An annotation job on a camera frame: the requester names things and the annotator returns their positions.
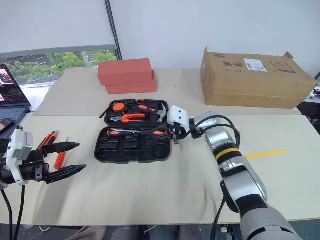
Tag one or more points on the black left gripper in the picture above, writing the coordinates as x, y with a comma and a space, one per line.
35, 170

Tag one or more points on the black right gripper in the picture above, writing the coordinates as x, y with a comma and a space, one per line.
178, 132

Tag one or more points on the red black utility knife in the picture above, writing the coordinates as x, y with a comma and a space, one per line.
50, 138

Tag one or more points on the black plastic tool case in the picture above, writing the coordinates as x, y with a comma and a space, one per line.
130, 150

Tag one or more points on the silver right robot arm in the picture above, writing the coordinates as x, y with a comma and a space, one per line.
237, 172

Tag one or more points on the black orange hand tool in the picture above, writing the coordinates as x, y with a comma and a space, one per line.
143, 108

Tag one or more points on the steel claw hammer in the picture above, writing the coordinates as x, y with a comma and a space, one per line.
161, 112

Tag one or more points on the orange black tape measure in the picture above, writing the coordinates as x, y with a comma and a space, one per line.
119, 106

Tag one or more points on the large red box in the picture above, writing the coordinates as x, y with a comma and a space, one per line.
135, 88

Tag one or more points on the beige cardboard table sheet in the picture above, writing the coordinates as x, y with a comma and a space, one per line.
140, 195

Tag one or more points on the black smartphone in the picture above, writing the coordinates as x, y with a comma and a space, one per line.
5, 125

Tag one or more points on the small red box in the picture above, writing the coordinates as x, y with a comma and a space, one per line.
125, 71

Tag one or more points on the dark laptop computer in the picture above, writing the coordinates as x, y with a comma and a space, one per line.
10, 95

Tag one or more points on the brown cardboard shipping box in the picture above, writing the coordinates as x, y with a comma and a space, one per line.
252, 82

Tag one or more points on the yellow tape strip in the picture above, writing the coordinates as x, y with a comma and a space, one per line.
267, 153

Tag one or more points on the dark window mullion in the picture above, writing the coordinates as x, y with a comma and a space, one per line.
113, 30

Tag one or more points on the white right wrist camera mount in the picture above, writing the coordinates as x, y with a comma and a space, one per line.
178, 115

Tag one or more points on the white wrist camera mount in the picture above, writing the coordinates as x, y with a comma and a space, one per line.
178, 115
17, 145

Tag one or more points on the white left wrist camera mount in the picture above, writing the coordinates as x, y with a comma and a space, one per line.
17, 145

